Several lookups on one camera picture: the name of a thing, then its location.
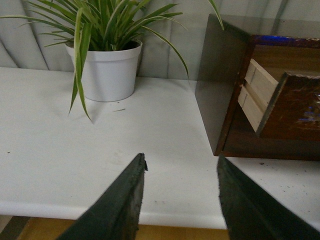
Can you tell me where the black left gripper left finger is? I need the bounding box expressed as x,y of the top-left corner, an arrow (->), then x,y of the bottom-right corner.
57,153 -> 148,240

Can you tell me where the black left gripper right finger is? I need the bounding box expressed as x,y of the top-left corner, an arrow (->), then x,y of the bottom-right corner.
217,155 -> 320,240

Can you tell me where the wooden drawer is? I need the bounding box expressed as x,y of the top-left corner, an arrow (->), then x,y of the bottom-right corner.
238,58 -> 320,141
221,109 -> 320,157

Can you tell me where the dark wooden drawer cabinet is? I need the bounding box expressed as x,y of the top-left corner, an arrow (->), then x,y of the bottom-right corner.
195,15 -> 320,156

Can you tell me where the white plastic flower pot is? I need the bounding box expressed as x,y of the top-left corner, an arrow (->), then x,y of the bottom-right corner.
81,40 -> 143,102

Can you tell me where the green striped spider plant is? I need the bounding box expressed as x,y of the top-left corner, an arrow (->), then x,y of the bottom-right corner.
0,0 -> 225,123

